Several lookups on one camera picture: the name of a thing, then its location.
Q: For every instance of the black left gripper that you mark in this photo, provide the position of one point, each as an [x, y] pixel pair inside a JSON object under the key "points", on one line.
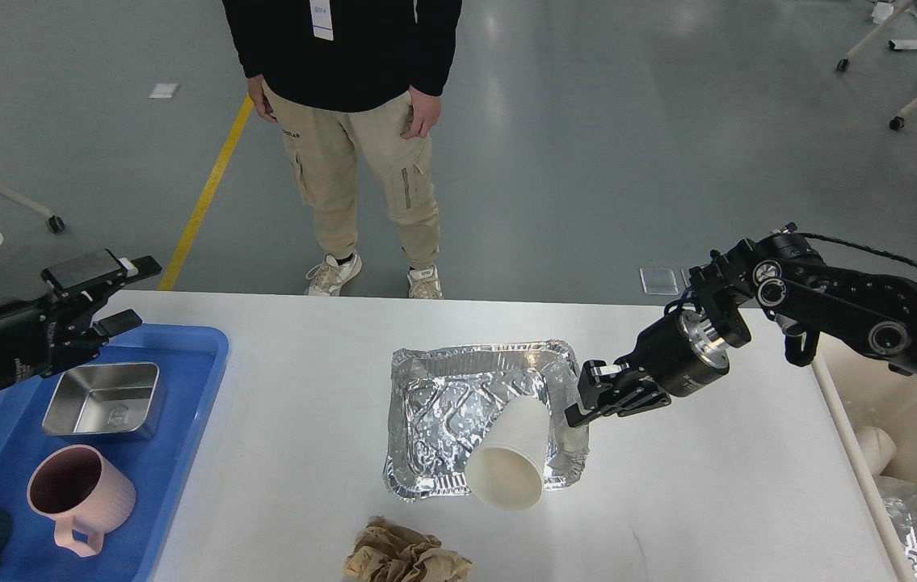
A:
{"points": [[34, 344]]}

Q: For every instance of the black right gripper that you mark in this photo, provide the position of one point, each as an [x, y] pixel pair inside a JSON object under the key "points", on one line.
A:
{"points": [[677, 355]]}

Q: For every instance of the square stainless steel tray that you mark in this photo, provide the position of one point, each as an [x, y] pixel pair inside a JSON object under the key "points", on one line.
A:
{"points": [[120, 401]]}

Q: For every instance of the white paper cup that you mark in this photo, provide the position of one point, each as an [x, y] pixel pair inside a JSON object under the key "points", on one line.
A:
{"points": [[505, 471]]}

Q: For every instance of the aluminium foil tray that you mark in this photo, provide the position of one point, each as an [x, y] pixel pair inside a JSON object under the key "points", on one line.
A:
{"points": [[444, 400]]}

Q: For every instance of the pink ribbed mug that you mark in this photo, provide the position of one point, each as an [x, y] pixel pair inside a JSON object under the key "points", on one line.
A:
{"points": [[84, 495]]}

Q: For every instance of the brown paper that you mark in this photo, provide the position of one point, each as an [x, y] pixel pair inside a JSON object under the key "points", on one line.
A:
{"points": [[387, 551]]}

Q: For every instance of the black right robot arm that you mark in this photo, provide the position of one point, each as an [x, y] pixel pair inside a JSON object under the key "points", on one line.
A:
{"points": [[874, 315]]}

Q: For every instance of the floor socket plate left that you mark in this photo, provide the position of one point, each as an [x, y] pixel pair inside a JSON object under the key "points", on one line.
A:
{"points": [[659, 281]]}

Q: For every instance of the white floor label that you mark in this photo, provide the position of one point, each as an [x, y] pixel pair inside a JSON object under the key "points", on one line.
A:
{"points": [[163, 90]]}

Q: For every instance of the white cup in bin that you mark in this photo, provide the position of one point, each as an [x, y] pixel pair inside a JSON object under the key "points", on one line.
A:
{"points": [[877, 447]]}

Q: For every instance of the person in black sweater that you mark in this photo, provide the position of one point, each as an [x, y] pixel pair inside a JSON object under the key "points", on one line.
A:
{"points": [[346, 80]]}

